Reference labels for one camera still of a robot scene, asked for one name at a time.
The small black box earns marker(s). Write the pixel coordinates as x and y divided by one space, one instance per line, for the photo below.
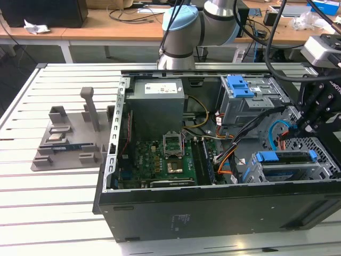
269 18

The clear plastic bags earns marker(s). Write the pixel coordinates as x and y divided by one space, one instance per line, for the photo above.
303 21

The RAM stick in board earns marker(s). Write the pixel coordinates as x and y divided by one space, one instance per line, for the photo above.
209 165

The black RAM slot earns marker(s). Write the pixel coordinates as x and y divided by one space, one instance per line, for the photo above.
197 162

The grey flat tray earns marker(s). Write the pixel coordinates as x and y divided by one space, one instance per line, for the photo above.
295 10

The CPU socket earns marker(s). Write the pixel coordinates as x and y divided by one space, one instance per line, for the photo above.
175 167

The grey optical drive cage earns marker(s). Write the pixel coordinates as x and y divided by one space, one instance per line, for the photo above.
239 109

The wooden desk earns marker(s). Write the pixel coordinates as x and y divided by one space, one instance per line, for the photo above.
120 30
290 36

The blue drive latch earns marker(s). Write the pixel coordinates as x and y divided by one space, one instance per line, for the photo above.
239 88

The blue RAM stick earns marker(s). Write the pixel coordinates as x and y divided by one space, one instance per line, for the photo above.
66 147

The black computer tower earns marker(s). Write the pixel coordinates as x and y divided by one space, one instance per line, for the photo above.
243 21

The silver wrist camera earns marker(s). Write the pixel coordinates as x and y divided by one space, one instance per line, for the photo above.
317 50

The green motherboard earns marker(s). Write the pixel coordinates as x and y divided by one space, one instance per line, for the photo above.
149 162

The black PC case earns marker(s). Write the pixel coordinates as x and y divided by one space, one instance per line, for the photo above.
213 208

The grey parts rack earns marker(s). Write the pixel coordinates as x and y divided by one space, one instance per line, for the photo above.
77 133

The crumpled white paper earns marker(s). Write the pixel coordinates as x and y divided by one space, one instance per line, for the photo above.
36 28

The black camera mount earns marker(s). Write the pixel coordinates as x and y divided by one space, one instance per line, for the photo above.
330 38

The silver CPU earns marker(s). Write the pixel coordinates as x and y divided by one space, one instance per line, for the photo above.
55 137

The hard disk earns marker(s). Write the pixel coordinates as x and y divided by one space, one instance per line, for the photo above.
269 156

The grey power supply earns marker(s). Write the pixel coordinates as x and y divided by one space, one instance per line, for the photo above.
157 109

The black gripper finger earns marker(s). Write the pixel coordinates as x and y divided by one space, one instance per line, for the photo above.
323 112
310 98

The blue cardboard box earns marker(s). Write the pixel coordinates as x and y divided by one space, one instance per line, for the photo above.
323 8

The large black box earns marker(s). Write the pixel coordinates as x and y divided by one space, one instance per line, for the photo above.
48 12

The grey disk bay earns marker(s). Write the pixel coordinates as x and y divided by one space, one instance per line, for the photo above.
253 170

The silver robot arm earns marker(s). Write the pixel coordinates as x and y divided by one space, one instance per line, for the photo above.
186 29

